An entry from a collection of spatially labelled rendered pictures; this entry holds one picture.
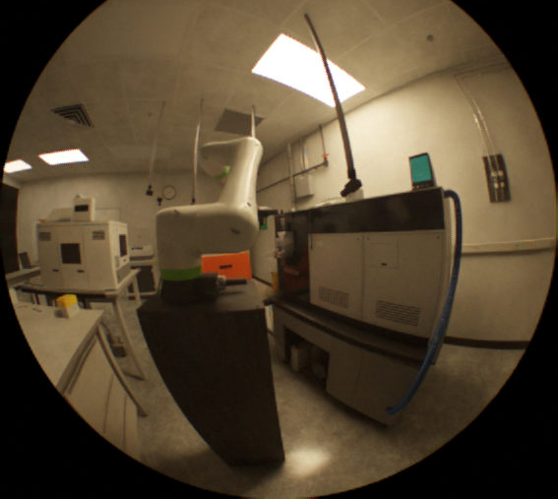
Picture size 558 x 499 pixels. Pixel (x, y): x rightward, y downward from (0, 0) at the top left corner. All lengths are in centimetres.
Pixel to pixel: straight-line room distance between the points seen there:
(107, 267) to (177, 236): 119
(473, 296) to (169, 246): 218
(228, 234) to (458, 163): 191
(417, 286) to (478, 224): 122
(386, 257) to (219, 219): 70
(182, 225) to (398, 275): 81
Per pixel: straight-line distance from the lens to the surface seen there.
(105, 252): 158
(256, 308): 42
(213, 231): 40
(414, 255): 81
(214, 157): 76
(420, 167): 87
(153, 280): 394
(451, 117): 213
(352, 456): 141
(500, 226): 197
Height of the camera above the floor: 133
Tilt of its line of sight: 2 degrees up
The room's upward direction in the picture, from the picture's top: 3 degrees counter-clockwise
